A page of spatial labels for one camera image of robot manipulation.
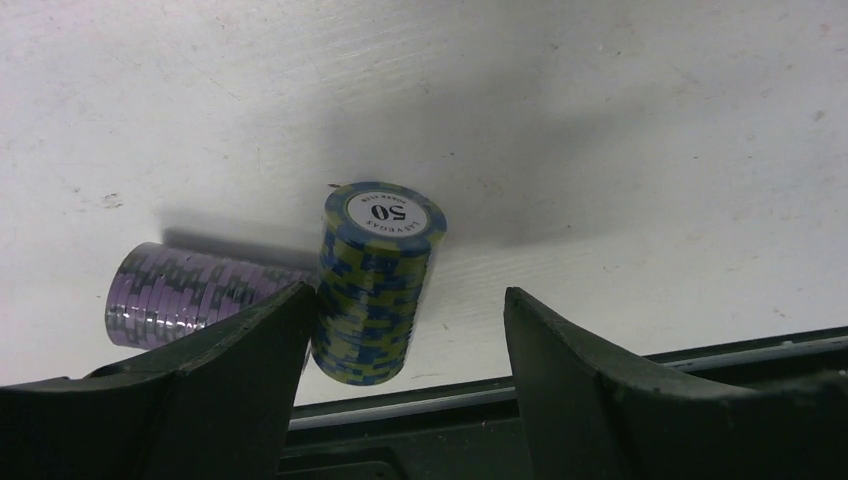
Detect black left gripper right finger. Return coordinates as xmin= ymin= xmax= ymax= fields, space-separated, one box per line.
xmin=504 ymin=287 xmax=847 ymax=479

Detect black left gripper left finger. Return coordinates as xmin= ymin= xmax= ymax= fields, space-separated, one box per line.
xmin=1 ymin=283 xmax=317 ymax=479

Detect green blue poker chip stack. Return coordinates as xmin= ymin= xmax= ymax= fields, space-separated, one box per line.
xmin=311 ymin=181 xmax=448 ymax=386

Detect purple poker chip stack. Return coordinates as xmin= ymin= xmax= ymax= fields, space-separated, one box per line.
xmin=104 ymin=242 xmax=317 ymax=350

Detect black robot base mount plate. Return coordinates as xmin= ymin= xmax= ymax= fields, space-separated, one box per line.
xmin=274 ymin=325 xmax=848 ymax=480

